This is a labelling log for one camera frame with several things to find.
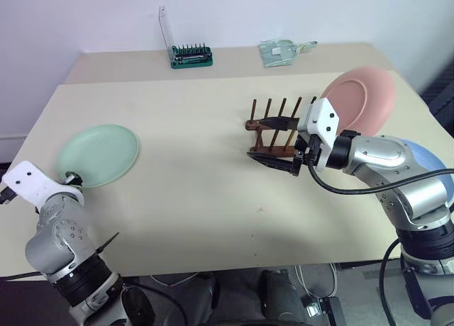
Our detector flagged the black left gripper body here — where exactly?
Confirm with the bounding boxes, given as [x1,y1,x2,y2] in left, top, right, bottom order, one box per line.
[0,186,18,206]

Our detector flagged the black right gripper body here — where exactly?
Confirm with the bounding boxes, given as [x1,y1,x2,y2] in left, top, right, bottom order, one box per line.
[290,132,322,179]

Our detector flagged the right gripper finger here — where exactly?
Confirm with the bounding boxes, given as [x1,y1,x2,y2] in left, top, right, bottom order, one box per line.
[246,151,296,174]
[258,116,301,132]

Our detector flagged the wooden dish rack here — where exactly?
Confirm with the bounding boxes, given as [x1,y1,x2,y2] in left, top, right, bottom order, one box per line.
[244,96,319,159]

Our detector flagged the clear plastic bag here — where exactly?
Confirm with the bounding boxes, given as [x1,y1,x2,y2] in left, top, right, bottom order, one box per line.
[258,38,319,68]

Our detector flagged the pink plate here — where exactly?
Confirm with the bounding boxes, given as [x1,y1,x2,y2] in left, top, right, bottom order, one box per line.
[319,66,397,137]

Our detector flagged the green plate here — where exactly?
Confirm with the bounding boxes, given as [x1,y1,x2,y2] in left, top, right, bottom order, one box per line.
[57,123,140,189]

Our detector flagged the green screwdriver bit set case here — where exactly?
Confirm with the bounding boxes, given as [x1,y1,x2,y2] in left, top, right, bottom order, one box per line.
[157,5,215,70]

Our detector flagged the dark rounded robot leg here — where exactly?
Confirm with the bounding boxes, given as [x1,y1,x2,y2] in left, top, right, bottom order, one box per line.
[260,269,313,326]
[122,272,221,326]

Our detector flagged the black floor box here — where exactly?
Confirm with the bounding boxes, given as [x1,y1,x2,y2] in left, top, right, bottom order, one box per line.
[301,296,342,326]

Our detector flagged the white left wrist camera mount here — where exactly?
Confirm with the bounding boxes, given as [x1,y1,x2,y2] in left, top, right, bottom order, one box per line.
[1,160,85,213]

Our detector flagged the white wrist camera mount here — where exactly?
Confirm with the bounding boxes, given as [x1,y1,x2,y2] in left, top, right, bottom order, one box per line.
[1,160,85,213]
[297,97,342,172]

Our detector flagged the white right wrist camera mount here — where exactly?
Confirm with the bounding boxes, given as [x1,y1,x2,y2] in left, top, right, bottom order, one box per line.
[297,97,342,172]

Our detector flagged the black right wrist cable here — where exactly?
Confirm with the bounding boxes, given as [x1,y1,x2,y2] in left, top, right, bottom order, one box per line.
[306,161,454,195]

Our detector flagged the black left shoulder cable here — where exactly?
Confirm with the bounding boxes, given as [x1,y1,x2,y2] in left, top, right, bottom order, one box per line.
[0,273,49,281]

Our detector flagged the black shoulder cable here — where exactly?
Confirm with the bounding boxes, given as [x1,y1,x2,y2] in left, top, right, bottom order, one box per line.
[378,239,404,326]
[0,273,49,281]

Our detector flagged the black cable tie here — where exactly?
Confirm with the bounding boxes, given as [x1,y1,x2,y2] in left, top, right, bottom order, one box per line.
[95,232,121,256]

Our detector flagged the white floor cable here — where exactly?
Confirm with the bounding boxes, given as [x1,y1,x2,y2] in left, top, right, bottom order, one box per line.
[148,271,199,288]
[293,263,338,299]

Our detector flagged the black right shoulder cable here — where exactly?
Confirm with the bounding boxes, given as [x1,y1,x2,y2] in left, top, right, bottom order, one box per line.
[378,239,404,326]

